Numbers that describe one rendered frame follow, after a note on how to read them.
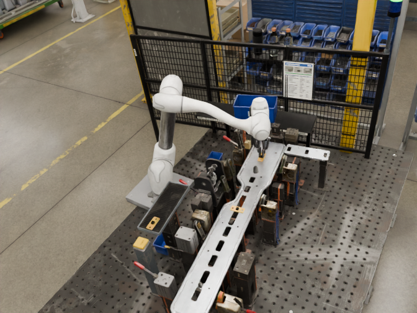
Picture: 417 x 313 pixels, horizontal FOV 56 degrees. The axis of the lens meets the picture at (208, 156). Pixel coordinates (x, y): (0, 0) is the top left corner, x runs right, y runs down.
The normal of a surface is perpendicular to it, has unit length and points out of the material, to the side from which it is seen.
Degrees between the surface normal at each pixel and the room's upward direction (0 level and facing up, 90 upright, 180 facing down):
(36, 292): 0
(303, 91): 90
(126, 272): 0
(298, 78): 90
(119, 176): 0
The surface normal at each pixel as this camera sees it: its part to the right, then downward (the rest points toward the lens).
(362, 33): -0.34, 0.64
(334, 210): -0.12, -0.76
